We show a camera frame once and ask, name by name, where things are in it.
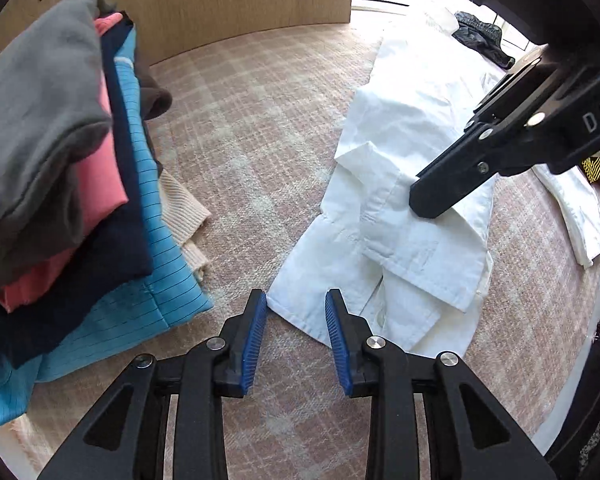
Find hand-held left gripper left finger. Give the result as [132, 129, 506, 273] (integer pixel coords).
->
[37, 289, 269, 480]

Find grey sweatshirt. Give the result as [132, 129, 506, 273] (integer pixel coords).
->
[0, 0, 118, 311]

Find pink plaid cloth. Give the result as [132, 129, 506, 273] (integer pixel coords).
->
[5, 20, 600, 461]

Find black pants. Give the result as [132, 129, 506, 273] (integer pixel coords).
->
[452, 10, 517, 70]

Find navy folded garment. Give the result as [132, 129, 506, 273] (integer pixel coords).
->
[0, 10, 156, 376]

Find white shirt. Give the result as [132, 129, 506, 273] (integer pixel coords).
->
[267, 10, 600, 356]

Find dark brown folded garment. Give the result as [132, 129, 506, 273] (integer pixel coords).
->
[137, 67, 175, 171]

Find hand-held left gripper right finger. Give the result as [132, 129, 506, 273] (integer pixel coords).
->
[325, 289, 556, 480]

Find stack of folded clothes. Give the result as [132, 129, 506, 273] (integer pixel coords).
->
[0, 35, 216, 433]

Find pink folded garment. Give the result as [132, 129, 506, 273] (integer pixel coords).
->
[0, 12, 131, 313]

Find beige knit sweater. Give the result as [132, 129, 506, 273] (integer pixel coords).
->
[157, 167, 213, 281]

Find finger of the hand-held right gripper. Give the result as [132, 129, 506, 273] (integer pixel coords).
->
[472, 57, 577, 130]
[409, 111, 552, 219]

